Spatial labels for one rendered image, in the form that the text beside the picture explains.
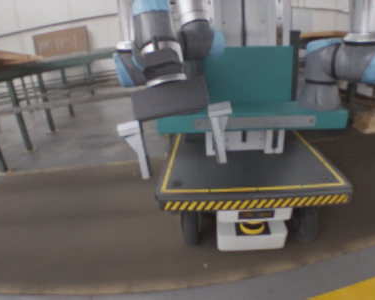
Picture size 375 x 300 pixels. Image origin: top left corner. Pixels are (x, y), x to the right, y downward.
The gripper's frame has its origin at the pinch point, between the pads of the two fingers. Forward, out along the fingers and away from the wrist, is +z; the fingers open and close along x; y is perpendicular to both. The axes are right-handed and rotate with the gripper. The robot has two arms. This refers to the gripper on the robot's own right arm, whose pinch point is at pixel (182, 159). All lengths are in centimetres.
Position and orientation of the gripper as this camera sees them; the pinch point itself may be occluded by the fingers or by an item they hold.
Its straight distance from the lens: 40.4
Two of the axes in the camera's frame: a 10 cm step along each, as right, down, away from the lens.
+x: -9.8, 2.0, 0.4
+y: 0.4, 0.0, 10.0
